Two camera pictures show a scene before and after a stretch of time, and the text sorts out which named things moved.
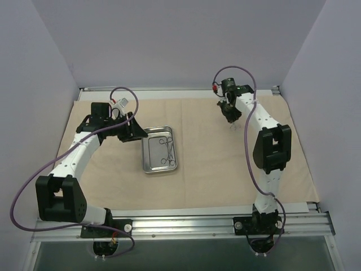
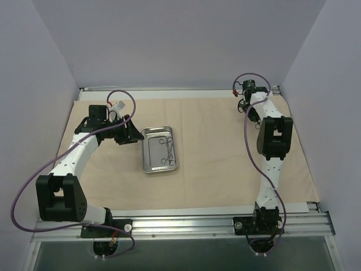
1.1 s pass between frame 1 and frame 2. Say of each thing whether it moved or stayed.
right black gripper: moved
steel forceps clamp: stayed
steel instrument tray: stayed
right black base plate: stayed
